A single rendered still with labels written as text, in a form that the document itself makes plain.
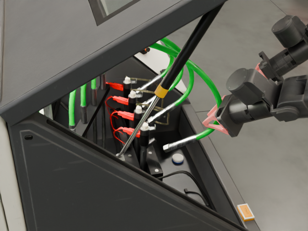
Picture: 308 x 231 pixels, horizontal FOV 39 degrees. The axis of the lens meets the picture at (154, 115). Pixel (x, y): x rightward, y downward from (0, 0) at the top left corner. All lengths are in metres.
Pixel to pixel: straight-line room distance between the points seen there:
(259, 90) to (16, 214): 0.53
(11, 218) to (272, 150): 2.33
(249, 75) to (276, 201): 1.82
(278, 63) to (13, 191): 0.74
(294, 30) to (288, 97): 0.31
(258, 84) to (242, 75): 0.04
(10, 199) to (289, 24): 0.77
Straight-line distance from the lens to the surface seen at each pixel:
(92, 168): 0.78
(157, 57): 1.81
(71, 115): 1.13
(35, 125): 0.71
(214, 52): 3.99
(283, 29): 1.15
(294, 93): 0.90
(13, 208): 0.83
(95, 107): 1.31
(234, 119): 0.99
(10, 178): 0.78
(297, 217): 2.62
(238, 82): 0.90
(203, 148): 1.42
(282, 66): 1.19
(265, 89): 0.91
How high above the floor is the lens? 1.87
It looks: 37 degrees down
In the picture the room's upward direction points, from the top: 4 degrees clockwise
